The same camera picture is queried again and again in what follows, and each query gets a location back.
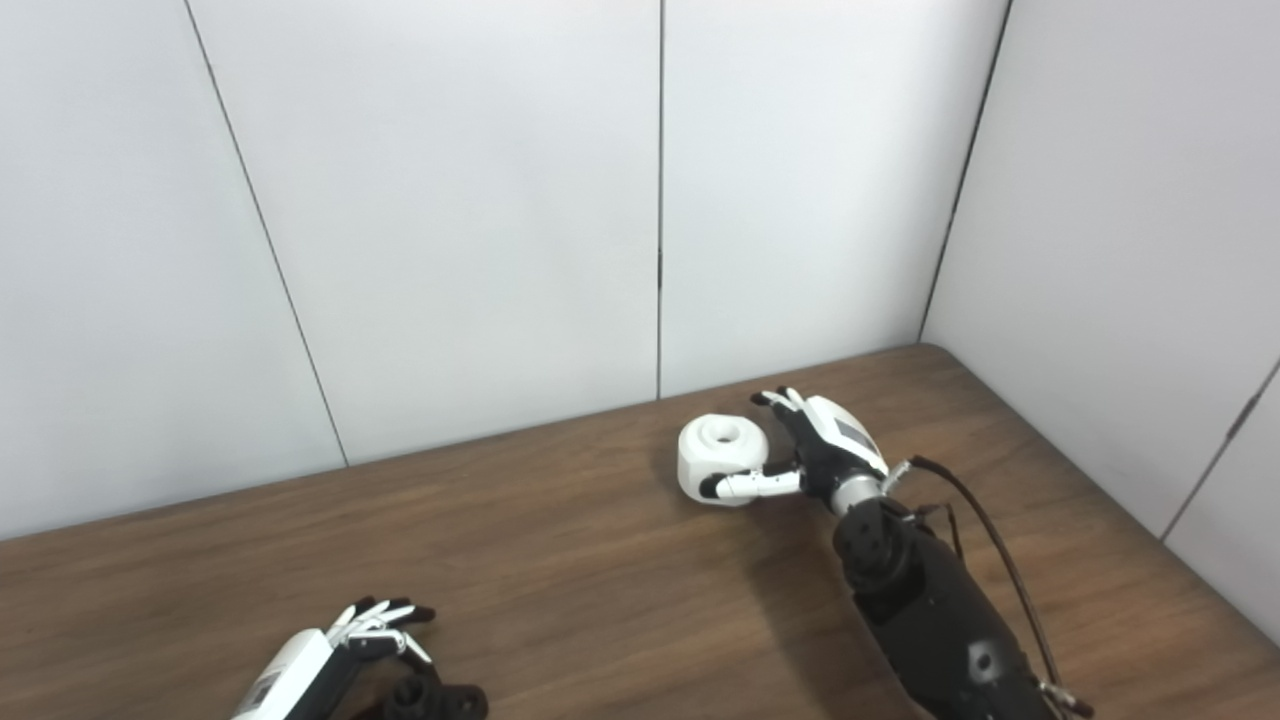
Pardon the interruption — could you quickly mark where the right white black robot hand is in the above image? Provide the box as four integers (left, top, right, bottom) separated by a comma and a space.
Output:
700, 387, 891, 516

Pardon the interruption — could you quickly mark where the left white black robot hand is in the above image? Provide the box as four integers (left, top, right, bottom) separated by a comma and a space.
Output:
232, 597, 438, 720

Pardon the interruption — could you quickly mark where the round white plastic piece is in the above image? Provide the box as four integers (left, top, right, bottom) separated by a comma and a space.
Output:
678, 414, 773, 508

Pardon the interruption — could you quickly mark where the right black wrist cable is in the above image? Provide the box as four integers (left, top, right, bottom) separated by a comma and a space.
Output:
905, 455, 1096, 720

